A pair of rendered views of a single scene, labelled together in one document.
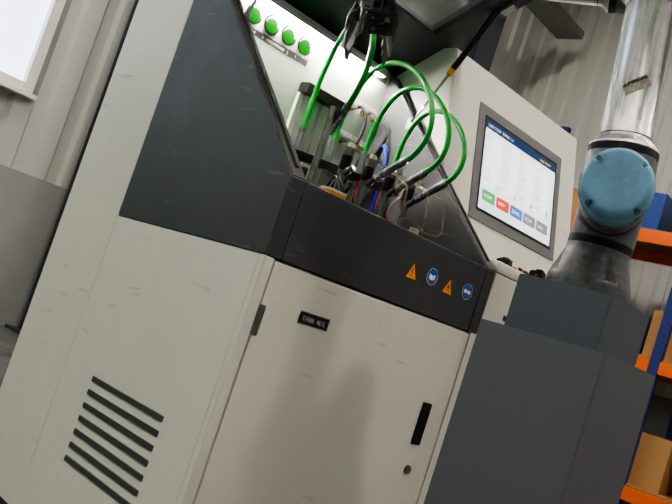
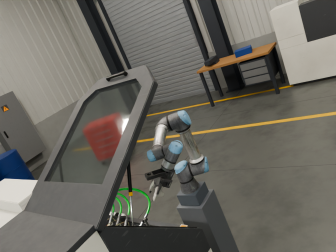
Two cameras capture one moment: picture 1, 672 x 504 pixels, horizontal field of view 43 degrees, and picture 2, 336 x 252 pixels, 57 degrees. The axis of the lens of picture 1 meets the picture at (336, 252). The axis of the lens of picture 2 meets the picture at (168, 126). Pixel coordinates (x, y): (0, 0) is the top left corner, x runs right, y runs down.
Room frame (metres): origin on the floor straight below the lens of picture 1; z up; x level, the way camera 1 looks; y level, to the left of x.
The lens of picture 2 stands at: (1.62, 1.71, 2.15)
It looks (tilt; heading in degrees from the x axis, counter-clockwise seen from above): 18 degrees down; 267
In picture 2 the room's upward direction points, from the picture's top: 23 degrees counter-clockwise
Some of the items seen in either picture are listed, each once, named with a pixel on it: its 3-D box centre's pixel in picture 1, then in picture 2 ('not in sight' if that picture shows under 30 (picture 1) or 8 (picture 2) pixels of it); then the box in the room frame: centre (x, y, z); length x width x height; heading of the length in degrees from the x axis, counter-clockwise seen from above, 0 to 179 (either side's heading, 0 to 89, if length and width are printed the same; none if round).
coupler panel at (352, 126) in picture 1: (353, 144); not in sight; (2.37, 0.05, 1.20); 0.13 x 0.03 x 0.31; 133
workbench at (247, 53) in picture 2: not in sight; (240, 73); (-0.63, -4.63, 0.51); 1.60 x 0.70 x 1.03; 138
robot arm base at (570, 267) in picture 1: (593, 268); (188, 183); (1.53, -0.45, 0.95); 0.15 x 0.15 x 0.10
